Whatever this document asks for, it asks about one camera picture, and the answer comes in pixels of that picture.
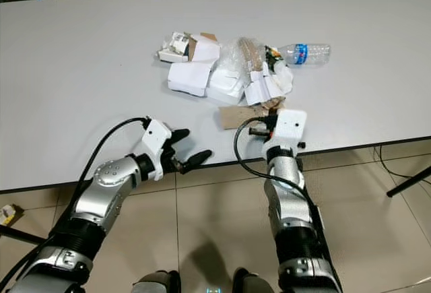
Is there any torn white box brown inside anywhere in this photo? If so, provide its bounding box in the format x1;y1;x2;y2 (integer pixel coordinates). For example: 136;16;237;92
187;32;222;65

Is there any clear plastic bottle blue label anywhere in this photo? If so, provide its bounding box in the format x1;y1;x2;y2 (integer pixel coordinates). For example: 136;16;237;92
279;42;332;65

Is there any brown cardboard piece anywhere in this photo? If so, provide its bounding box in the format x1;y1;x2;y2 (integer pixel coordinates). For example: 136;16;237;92
219;103;277;130

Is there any small dark wrapper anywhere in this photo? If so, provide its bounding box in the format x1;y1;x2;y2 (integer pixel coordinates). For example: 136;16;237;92
265;46;285;70

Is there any yellow white snack packet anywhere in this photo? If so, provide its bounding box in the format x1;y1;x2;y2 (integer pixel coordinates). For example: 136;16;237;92
1;204;24;226

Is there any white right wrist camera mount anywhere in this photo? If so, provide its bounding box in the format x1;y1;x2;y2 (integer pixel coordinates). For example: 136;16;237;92
274;108;308;149

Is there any crumpled white paper packaging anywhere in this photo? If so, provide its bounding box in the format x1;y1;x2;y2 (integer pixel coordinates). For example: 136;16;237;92
244;64;294;106

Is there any small torn white box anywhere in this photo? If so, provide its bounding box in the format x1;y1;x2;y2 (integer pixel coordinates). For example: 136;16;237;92
158;32;193;63

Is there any thin black floor cable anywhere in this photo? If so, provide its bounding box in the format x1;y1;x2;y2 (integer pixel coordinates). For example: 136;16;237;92
372;145;420;181

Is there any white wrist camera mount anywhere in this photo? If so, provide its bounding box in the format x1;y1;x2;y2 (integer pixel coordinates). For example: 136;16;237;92
141;119;173;174
274;108;308;149

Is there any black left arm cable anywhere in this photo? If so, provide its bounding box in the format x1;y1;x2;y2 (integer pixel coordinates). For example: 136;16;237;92
0;117;150;292

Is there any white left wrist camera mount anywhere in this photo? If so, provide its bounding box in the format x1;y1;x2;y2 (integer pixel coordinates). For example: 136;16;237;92
141;119;173;174

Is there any clear crumpled plastic bag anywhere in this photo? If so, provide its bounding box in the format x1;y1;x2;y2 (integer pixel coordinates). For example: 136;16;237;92
219;37;270;88

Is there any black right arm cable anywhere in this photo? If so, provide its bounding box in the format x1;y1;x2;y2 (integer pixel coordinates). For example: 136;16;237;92
234;118;324;233

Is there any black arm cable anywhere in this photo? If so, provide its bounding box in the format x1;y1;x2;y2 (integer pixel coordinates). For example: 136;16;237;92
234;118;324;233
0;117;150;292

